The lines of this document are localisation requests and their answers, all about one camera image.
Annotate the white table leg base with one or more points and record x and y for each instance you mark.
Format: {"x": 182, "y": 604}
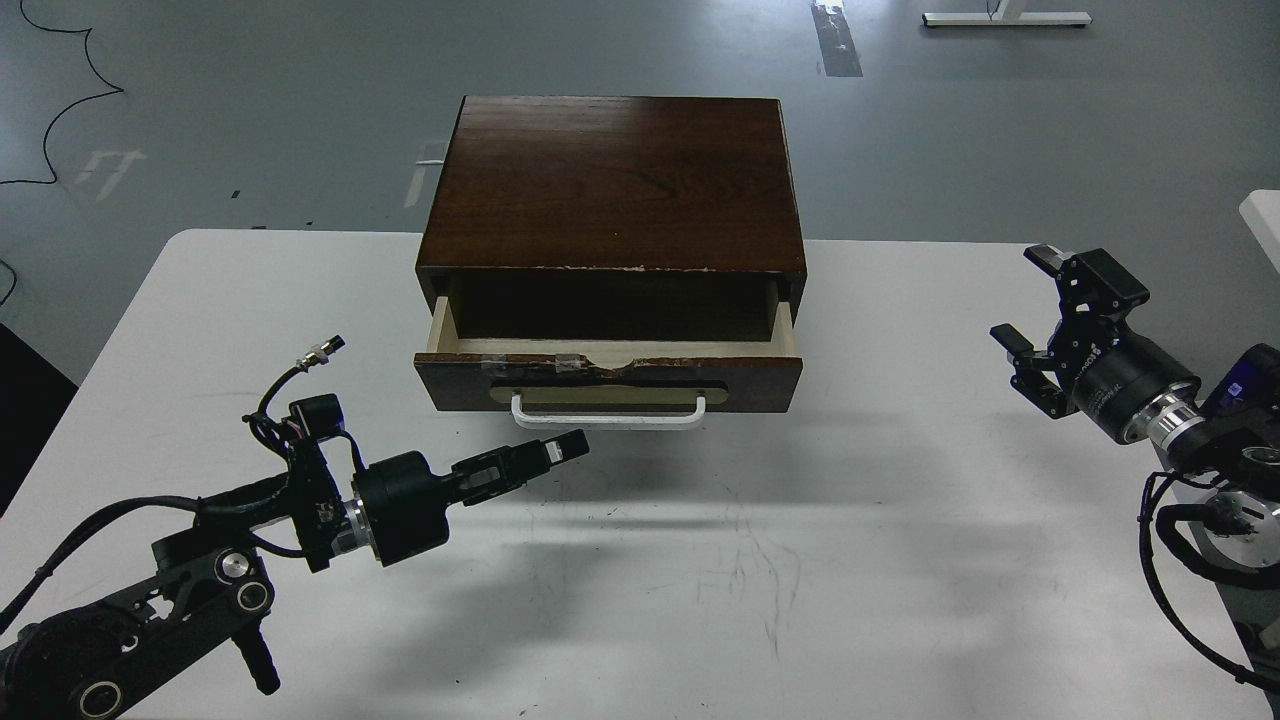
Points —
{"x": 1006, "y": 14}

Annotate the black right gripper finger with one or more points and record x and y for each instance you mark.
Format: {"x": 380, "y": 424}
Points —
{"x": 1028, "y": 378}
{"x": 1096, "y": 292}

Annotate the wooden drawer with white handle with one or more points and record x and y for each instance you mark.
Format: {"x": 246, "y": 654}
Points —
{"x": 641, "y": 385}

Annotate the white table at right edge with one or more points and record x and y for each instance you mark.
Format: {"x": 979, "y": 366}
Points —
{"x": 1260, "y": 211}

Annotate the dark wooden drawer cabinet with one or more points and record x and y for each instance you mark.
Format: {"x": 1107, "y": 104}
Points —
{"x": 625, "y": 212}

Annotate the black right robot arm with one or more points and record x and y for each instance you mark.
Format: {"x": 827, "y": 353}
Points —
{"x": 1213, "y": 503}

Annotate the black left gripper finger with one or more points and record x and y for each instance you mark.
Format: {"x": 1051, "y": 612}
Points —
{"x": 509, "y": 467}

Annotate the grey floor tape strip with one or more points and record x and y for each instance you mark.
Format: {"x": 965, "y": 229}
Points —
{"x": 839, "y": 57}

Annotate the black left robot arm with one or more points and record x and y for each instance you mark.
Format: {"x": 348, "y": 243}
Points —
{"x": 211, "y": 586}

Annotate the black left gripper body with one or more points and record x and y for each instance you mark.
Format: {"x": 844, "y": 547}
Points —
{"x": 404, "y": 505}

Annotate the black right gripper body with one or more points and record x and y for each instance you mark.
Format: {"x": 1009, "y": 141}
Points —
{"x": 1113, "y": 374}

